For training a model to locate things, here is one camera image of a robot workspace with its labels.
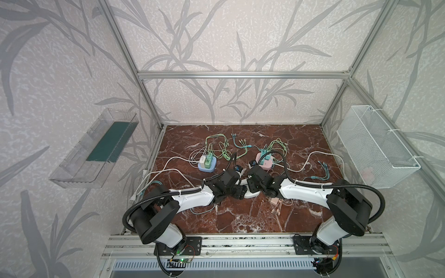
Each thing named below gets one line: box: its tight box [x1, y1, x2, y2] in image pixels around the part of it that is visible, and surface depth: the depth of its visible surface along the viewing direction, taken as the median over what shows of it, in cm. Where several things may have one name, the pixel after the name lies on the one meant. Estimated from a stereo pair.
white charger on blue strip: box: [199, 155, 207, 167], surface depth 95 cm
